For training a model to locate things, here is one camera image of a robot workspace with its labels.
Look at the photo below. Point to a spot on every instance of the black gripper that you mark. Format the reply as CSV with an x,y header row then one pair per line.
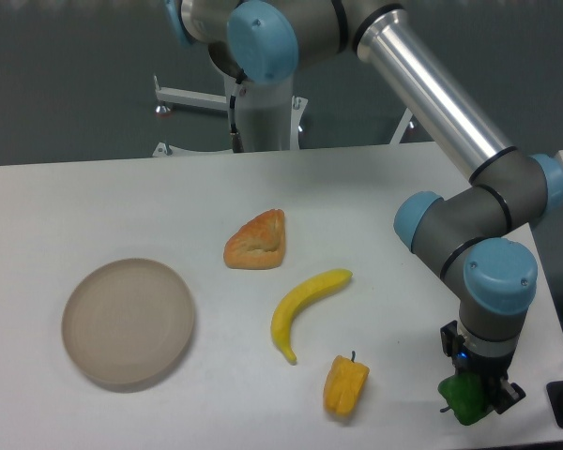
x,y
488,359

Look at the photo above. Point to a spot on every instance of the green toy bell pepper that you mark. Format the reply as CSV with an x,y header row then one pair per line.
x,y
465,396

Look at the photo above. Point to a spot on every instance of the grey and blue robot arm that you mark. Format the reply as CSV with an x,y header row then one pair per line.
x,y
259,45

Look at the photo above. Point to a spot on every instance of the yellow toy bell pepper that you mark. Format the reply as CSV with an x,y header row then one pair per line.
x,y
344,385

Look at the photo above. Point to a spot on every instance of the round beige plate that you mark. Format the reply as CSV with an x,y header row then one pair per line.
x,y
128,324

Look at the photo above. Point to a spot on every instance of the yellow toy banana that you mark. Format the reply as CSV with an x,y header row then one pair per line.
x,y
303,296

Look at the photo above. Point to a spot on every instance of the orange toy croissant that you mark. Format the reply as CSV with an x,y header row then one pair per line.
x,y
259,244

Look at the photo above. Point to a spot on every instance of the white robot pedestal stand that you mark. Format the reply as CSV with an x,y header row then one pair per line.
x,y
335,102

